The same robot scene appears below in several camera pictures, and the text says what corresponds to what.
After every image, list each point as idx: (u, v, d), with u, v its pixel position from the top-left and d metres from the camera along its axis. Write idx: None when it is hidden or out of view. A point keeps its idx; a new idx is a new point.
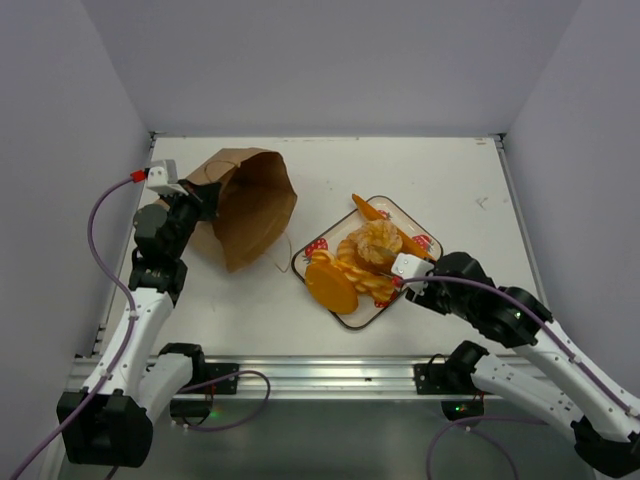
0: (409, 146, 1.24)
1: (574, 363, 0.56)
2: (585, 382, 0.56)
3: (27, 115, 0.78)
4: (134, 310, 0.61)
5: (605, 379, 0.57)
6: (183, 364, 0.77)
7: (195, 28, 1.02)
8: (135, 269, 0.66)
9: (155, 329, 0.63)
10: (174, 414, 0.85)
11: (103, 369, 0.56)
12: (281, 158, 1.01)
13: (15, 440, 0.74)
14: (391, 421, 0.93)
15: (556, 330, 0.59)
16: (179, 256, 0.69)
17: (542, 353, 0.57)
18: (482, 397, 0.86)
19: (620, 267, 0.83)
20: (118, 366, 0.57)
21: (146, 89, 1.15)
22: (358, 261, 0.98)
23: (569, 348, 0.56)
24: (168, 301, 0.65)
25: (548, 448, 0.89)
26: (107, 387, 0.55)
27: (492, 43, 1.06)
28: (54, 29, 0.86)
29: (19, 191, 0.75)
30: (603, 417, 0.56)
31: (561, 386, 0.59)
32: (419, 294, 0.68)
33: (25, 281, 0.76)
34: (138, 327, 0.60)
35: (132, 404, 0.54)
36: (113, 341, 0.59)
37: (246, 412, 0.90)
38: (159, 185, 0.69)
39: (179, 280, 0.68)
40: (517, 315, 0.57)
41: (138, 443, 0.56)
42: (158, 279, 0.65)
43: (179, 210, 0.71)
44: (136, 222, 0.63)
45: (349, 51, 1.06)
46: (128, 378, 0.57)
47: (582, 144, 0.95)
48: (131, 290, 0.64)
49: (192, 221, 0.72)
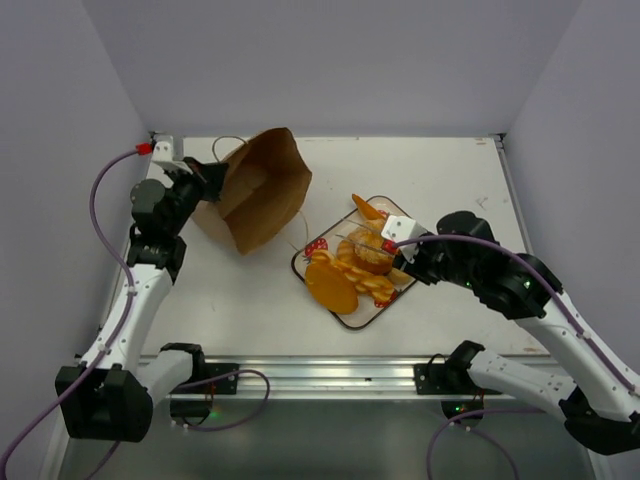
0: (408, 146, 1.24)
1: (582, 339, 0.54)
2: (593, 360, 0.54)
3: (29, 117, 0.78)
4: (132, 286, 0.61)
5: (609, 356, 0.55)
6: (182, 358, 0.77)
7: (195, 31, 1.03)
8: (133, 246, 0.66)
9: (153, 305, 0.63)
10: (174, 414, 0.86)
11: (102, 344, 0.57)
12: (290, 134, 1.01)
13: (17, 439, 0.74)
14: (391, 422, 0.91)
15: (565, 300, 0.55)
16: (178, 234, 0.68)
17: (550, 326, 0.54)
18: (482, 398, 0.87)
19: (619, 267, 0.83)
20: (117, 341, 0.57)
21: (147, 91, 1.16)
22: (358, 261, 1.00)
23: (577, 323, 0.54)
24: (167, 277, 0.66)
25: (549, 450, 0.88)
26: (106, 362, 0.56)
27: (490, 44, 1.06)
28: (56, 33, 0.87)
29: (21, 192, 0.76)
30: (606, 396, 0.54)
31: (563, 360, 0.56)
32: (408, 262, 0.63)
33: (27, 281, 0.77)
34: (135, 305, 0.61)
35: (130, 377, 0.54)
36: (110, 320, 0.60)
37: (247, 411, 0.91)
38: (163, 160, 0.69)
39: (177, 258, 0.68)
40: (527, 284, 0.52)
41: (139, 418, 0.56)
42: (156, 255, 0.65)
43: (182, 188, 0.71)
44: (133, 197, 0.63)
45: (349, 52, 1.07)
46: (127, 353, 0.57)
47: (582, 143, 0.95)
48: (129, 266, 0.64)
49: (193, 200, 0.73)
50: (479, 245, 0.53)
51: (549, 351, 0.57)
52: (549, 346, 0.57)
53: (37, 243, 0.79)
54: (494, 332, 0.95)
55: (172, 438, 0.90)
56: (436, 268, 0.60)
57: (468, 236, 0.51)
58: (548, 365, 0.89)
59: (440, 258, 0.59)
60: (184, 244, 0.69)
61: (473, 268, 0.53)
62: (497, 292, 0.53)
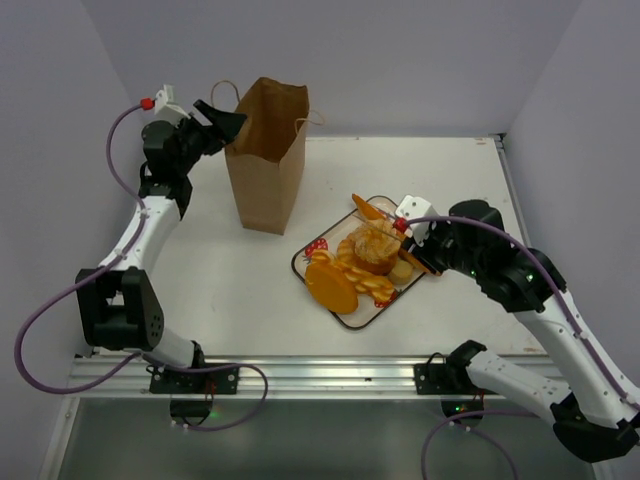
0: (409, 146, 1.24)
1: (579, 339, 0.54)
2: (588, 362, 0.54)
3: (31, 118, 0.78)
4: (144, 208, 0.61)
5: (605, 360, 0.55)
6: (185, 346, 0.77)
7: (195, 30, 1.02)
8: (143, 182, 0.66)
9: (164, 229, 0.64)
10: (174, 414, 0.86)
11: (118, 249, 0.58)
12: (267, 80, 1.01)
13: (17, 439, 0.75)
14: (392, 422, 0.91)
15: (567, 299, 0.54)
16: (187, 175, 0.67)
17: (549, 321, 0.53)
18: (482, 398, 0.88)
19: (619, 268, 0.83)
20: (132, 250, 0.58)
21: (147, 91, 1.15)
22: (358, 261, 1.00)
23: (576, 323, 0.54)
24: (176, 210, 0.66)
25: (549, 449, 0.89)
26: (122, 265, 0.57)
27: (491, 44, 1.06)
28: (56, 32, 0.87)
29: (23, 192, 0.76)
30: (596, 400, 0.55)
31: (558, 359, 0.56)
32: (418, 245, 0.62)
33: (28, 282, 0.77)
34: (147, 225, 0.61)
35: (146, 279, 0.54)
36: (125, 234, 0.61)
37: (245, 410, 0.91)
38: (163, 107, 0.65)
39: (185, 196, 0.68)
40: (529, 277, 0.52)
41: (153, 326, 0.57)
42: (164, 192, 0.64)
43: (188, 134, 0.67)
44: (144, 134, 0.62)
45: (349, 52, 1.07)
46: (141, 261, 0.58)
47: (582, 143, 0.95)
48: (140, 197, 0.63)
49: (199, 149, 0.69)
50: (487, 234, 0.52)
51: (545, 346, 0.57)
52: (543, 341, 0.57)
53: (38, 244, 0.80)
54: (494, 332, 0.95)
55: (171, 438, 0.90)
56: (443, 254, 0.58)
57: (477, 221, 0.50)
58: (547, 365, 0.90)
59: (448, 245, 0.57)
60: (191, 185, 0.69)
61: (479, 256, 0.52)
62: (499, 283, 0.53)
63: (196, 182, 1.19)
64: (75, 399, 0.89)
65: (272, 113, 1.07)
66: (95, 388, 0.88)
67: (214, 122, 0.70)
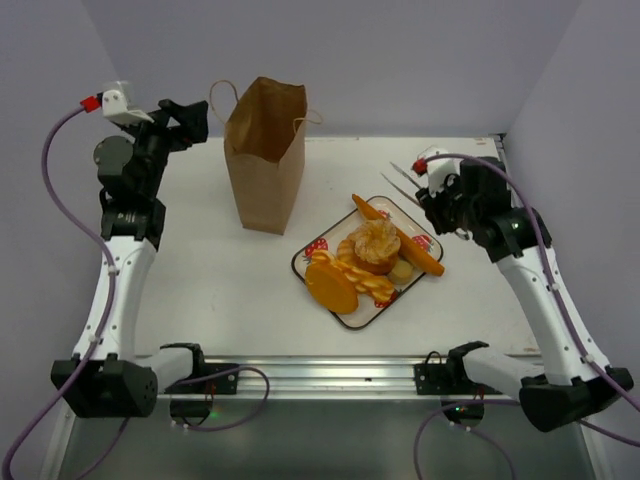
0: (409, 146, 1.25)
1: (551, 290, 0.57)
2: (553, 313, 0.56)
3: (31, 117, 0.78)
4: (112, 266, 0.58)
5: (572, 318, 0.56)
6: (183, 353, 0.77)
7: (196, 31, 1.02)
8: (106, 215, 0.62)
9: (136, 284, 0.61)
10: (174, 414, 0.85)
11: (91, 335, 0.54)
12: (263, 80, 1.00)
13: (17, 439, 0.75)
14: (392, 421, 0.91)
15: (548, 255, 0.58)
16: (154, 196, 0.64)
17: (524, 270, 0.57)
18: (482, 399, 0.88)
19: (619, 268, 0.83)
20: (107, 328, 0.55)
21: (147, 90, 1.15)
22: (358, 261, 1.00)
23: (551, 275, 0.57)
24: (148, 247, 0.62)
25: (550, 448, 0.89)
26: (100, 353, 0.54)
27: (491, 44, 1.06)
28: (56, 32, 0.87)
29: (23, 192, 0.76)
30: (556, 354, 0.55)
31: (531, 313, 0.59)
32: (428, 197, 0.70)
33: (29, 283, 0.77)
34: (119, 286, 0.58)
35: (130, 364, 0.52)
36: (98, 304, 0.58)
37: (246, 410, 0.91)
38: (119, 114, 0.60)
39: (157, 223, 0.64)
40: (515, 226, 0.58)
41: (146, 396, 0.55)
42: (134, 222, 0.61)
43: (148, 141, 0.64)
44: (98, 159, 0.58)
45: (349, 52, 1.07)
46: (120, 339, 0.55)
47: (581, 143, 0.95)
48: (105, 241, 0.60)
49: (162, 152, 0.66)
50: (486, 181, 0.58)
51: (521, 298, 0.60)
52: (517, 291, 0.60)
53: (38, 245, 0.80)
54: (494, 333, 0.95)
55: (172, 437, 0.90)
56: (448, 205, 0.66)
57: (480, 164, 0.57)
58: None
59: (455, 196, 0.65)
60: (162, 206, 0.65)
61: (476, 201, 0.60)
62: (489, 227, 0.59)
63: (196, 182, 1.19)
64: None
65: (272, 113, 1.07)
66: None
67: (184, 125, 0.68)
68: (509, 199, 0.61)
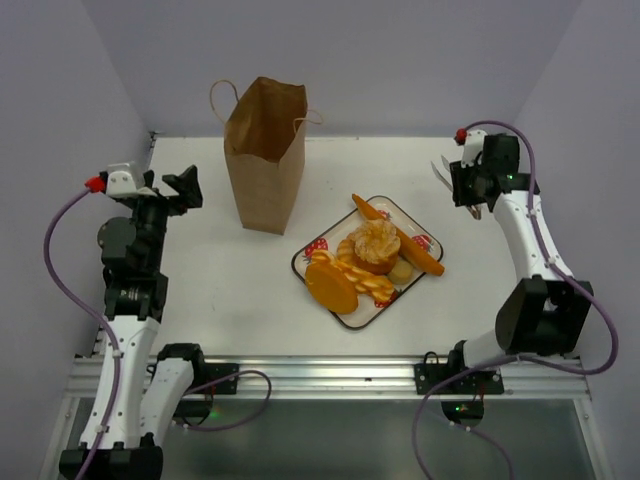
0: (408, 147, 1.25)
1: (529, 214, 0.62)
2: (527, 230, 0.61)
3: (31, 117, 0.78)
4: (117, 349, 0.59)
5: (545, 241, 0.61)
6: (183, 369, 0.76)
7: (195, 30, 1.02)
8: (109, 291, 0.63)
9: (143, 364, 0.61)
10: (174, 414, 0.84)
11: (97, 423, 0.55)
12: (263, 80, 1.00)
13: (18, 438, 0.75)
14: (392, 421, 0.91)
15: (536, 197, 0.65)
16: (157, 270, 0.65)
17: (508, 201, 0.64)
18: (482, 398, 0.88)
19: (617, 268, 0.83)
20: (113, 415, 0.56)
21: (147, 91, 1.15)
22: (358, 261, 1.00)
23: (531, 203, 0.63)
24: (152, 324, 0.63)
25: (550, 447, 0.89)
26: (106, 441, 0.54)
27: (491, 43, 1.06)
28: (56, 31, 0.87)
29: (23, 192, 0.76)
30: (525, 262, 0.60)
31: (511, 238, 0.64)
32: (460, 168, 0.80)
33: (31, 283, 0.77)
34: (125, 368, 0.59)
35: (137, 453, 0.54)
36: (103, 387, 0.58)
37: (247, 411, 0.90)
38: (126, 192, 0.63)
39: (159, 295, 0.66)
40: (511, 179, 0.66)
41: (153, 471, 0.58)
42: (136, 299, 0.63)
43: (147, 215, 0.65)
44: (101, 241, 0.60)
45: (349, 51, 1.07)
46: (126, 426, 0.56)
47: (580, 143, 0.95)
48: (108, 322, 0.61)
49: (162, 223, 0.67)
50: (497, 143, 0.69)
51: (506, 234, 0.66)
52: (503, 229, 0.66)
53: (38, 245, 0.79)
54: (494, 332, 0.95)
55: (171, 438, 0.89)
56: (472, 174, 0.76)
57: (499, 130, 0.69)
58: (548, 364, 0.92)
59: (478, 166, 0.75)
60: (165, 279, 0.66)
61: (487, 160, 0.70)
62: (490, 179, 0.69)
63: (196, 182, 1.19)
64: (76, 399, 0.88)
65: (272, 113, 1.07)
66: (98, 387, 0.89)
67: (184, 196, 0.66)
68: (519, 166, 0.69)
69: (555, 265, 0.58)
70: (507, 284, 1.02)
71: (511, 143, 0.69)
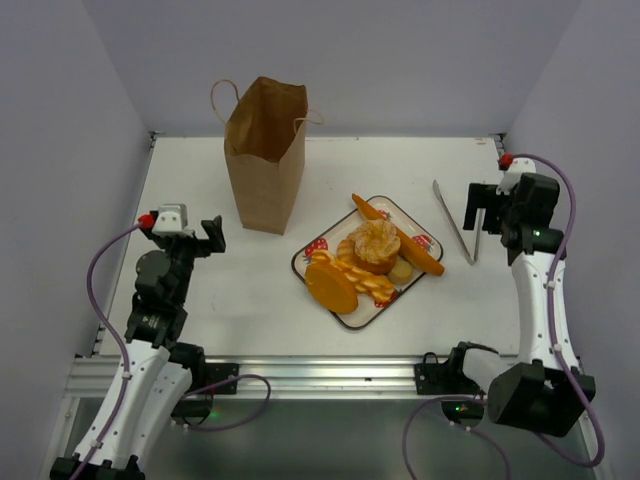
0: (408, 147, 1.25)
1: (547, 285, 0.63)
2: (540, 301, 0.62)
3: (31, 116, 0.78)
4: (127, 371, 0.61)
5: (556, 318, 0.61)
6: (181, 378, 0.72)
7: (195, 31, 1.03)
8: (132, 315, 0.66)
9: (147, 387, 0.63)
10: (174, 414, 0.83)
11: (93, 437, 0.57)
12: (263, 80, 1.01)
13: (19, 437, 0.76)
14: (391, 421, 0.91)
15: (559, 265, 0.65)
16: (179, 305, 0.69)
17: (528, 263, 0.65)
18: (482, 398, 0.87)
19: (615, 268, 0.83)
20: (108, 434, 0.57)
21: (147, 91, 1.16)
22: (358, 261, 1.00)
23: (552, 274, 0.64)
24: (164, 354, 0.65)
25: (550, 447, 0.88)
26: (97, 457, 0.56)
27: (489, 43, 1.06)
28: (57, 32, 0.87)
29: (24, 192, 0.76)
30: (530, 339, 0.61)
31: (523, 304, 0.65)
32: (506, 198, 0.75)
33: (32, 281, 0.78)
34: (129, 390, 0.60)
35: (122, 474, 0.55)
36: (107, 400, 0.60)
37: (247, 412, 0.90)
38: (171, 230, 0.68)
39: (176, 329, 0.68)
40: (535, 234, 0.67)
41: None
42: (155, 328, 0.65)
43: (178, 251, 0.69)
44: (139, 268, 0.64)
45: (348, 51, 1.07)
46: (118, 446, 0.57)
47: (580, 143, 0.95)
48: (126, 345, 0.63)
49: (190, 263, 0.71)
50: (536, 197, 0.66)
51: (521, 294, 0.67)
52: (518, 282, 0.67)
53: (38, 245, 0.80)
54: (495, 333, 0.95)
55: (172, 438, 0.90)
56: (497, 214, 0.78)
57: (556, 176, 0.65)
58: None
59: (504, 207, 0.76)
60: (185, 315, 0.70)
61: (519, 209, 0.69)
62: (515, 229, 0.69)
63: (196, 181, 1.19)
64: (76, 399, 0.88)
65: (272, 114, 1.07)
66: (98, 386, 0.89)
67: (210, 243, 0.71)
68: (547, 216, 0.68)
69: (559, 354, 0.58)
70: (508, 283, 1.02)
71: (546, 193, 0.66)
